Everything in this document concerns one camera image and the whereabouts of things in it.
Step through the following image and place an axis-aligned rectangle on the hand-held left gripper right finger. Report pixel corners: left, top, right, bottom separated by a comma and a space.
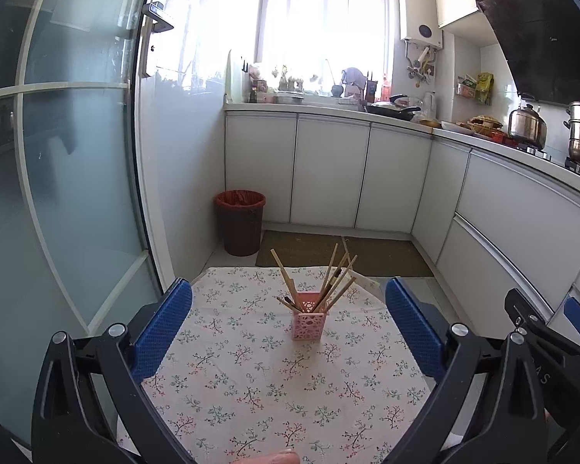
386, 278, 549, 464

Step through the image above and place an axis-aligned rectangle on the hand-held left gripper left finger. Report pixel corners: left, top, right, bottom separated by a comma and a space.
31, 278, 194, 464

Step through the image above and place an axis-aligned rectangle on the black chopstick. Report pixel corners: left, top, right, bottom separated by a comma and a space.
317, 267, 345, 311

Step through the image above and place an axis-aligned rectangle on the pink perforated utensil holder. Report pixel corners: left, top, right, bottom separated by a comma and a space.
291, 291, 328, 341

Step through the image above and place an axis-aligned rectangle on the bunch of wooden chopsticks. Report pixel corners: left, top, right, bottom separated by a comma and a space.
314, 243, 359, 315

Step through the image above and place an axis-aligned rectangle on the person's left hand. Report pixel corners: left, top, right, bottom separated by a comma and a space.
239, 449, 301, 464

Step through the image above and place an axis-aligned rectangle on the beige table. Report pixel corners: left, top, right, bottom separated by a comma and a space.
349, 273, 384, 300

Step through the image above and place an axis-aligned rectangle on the brown floor mat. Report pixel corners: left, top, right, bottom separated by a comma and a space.
342, 236, 435, 278
255, 230, 351, 269

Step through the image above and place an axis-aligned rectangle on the floral tablecloth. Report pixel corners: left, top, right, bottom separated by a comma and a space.
116, 266, 438, 464

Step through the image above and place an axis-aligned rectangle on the white drawer cabinet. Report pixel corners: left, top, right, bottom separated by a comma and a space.
412, 135, 580, 329

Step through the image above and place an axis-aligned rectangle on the brown trash bin red liner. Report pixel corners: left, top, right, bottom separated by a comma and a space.
215, 190, 266, 257

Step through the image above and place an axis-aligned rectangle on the black gas stove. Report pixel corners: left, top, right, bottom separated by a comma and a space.
500, 138, 580, 181

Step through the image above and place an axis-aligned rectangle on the frosted glass sliding door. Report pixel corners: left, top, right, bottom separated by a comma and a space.
0, 0, 175, 450

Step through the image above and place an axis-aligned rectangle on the white base cabinet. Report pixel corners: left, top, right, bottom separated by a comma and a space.
223, 109, 433, 235

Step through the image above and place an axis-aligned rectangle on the steel kettle pot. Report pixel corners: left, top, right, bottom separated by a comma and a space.
507, 101, 548, 152

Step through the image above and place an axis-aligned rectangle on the basket of food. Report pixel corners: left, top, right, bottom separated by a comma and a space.
466, 114, 504, 132

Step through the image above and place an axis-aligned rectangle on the black frying pan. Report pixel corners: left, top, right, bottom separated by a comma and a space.
365, 101, 422, 123

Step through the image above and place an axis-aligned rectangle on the yellow snack bag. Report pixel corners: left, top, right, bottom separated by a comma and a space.
475, 72, 495, 106

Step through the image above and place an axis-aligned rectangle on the grey bag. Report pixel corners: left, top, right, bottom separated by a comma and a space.
342, 67, 367, 89

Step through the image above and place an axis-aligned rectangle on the white cutting board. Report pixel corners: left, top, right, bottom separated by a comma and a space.
226, 49, 248, 104

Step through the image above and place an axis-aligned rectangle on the black range hood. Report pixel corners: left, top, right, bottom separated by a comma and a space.
476, 0, 580, 107

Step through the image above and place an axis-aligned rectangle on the row of small windowsill ornaments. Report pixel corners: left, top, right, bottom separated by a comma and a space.
249, 64, 322, 94

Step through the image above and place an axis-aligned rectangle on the white water heater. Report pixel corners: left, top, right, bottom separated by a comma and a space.
399, 0, 444, 54

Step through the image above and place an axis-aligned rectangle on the kitchen window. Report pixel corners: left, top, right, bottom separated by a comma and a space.
254, 0, 397, 97

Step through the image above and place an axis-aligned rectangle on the wall condiment rack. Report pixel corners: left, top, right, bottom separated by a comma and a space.
455, 75, 479, 100

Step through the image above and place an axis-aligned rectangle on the metal door handle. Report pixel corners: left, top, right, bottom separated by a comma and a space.
142, 2, 175, 78

